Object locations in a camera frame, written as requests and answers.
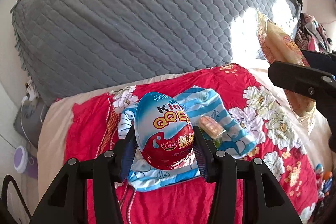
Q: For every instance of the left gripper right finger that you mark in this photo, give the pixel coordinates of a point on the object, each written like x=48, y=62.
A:
x=265, y=201

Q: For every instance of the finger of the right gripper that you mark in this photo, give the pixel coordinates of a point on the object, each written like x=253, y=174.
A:
x=309, y=82
x=322, y=61

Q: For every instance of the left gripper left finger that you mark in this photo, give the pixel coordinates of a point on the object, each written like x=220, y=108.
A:
x=65, y=201

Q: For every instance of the yellow packaged rice cracker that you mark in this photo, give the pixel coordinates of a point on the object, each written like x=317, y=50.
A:
x=276, y=45

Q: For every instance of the green fuzzy scrunchie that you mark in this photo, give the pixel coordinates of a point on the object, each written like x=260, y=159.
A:
x=217, y=142

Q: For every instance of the clear packaged wafer snack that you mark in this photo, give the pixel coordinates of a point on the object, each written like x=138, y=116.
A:
x=211, y=127

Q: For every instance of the red blue toy egg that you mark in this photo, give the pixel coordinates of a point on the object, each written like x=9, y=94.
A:
x=163, y=131

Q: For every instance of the pile of clothes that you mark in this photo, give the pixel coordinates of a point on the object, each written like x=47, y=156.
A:
x=311, y=35

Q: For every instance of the snack packages at bedside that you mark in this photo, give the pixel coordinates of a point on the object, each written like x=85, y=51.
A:
x=324, y=180

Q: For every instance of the red floral bedspread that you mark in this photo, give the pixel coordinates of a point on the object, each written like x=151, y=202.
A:
x=94, y=130

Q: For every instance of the purple white round container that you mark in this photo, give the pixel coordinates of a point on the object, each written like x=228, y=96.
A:
x=20, y=159

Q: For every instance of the grey bedside stool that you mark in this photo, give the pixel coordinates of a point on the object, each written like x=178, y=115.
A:
x=29, y=120

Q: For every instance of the blue striped cartoon cloth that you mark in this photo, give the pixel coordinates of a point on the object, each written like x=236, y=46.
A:
x=197, y=102

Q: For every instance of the grey quilted headboard cover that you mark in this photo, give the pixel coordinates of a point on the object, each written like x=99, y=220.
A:
x=70, y=47

